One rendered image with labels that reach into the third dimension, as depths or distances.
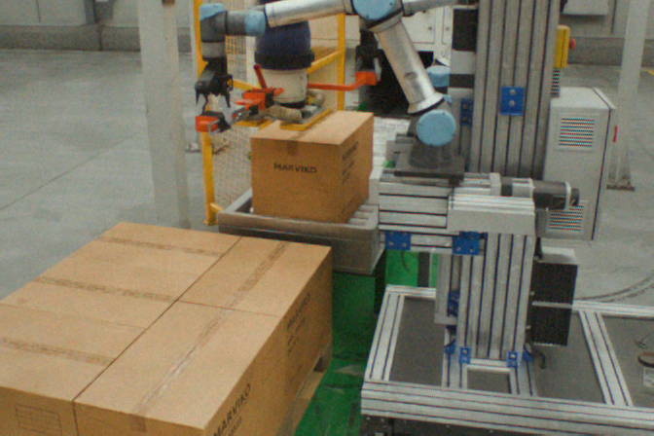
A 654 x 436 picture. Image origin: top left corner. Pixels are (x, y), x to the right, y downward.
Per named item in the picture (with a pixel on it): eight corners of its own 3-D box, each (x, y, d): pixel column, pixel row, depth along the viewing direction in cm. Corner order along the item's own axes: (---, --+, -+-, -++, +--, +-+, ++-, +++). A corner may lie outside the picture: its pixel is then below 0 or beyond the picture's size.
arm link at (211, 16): (223, 5, 199) (195, 5, 200) (225, 43, 203) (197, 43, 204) (229, 3, 207) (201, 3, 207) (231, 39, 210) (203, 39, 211)
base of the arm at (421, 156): (454, 157, 233) (455, 128, 230) (453, 170, 219) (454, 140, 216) (409, 155, 236) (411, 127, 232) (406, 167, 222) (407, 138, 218)
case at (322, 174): (298, 182, 360) (297, 107, 347) (372, 190, 349) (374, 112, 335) (252, 223, 306) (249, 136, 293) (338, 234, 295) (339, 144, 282)
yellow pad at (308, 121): (309, 110, 286) (308, 97, 284) (332, 111, 283) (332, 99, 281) (278, 129, 256) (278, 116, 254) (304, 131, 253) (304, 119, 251)
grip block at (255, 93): (250, 103, 252) (250, 88, 249) (275, 105, 249) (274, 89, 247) (240, 108, 244) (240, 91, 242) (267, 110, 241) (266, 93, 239)
